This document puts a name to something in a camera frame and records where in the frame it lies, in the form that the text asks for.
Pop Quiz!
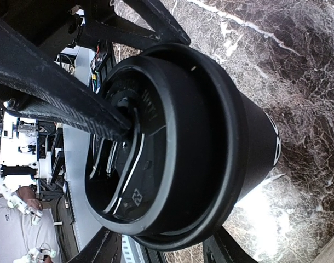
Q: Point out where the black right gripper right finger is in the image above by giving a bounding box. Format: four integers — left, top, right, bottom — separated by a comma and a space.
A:
203, 227, 257, 263

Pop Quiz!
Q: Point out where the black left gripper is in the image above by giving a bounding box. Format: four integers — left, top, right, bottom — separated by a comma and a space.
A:
0, 0, 131, 140

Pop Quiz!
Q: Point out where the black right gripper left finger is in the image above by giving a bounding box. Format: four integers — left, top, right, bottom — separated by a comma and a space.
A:
68, 227, 122, 263

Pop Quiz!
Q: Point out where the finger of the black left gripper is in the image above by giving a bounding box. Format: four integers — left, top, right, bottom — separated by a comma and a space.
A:
84, 1, 191, 50

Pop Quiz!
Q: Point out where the black plastic cup lid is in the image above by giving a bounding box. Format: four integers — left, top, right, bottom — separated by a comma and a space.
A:
84, 44, 249, 251

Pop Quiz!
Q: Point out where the black paper coffee cup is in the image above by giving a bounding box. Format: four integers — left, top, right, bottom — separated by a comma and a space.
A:
238, 94, 281, 200

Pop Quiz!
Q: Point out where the person in white shirt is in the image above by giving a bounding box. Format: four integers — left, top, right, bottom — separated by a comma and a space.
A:
0, 186, 62, 262

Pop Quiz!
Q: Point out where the brown pulp cup carrier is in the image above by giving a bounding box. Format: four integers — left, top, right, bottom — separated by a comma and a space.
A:
313, 237, 334, 263

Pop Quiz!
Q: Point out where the grey cable duct rail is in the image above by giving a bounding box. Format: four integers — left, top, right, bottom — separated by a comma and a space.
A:
121, 235, 145, 263

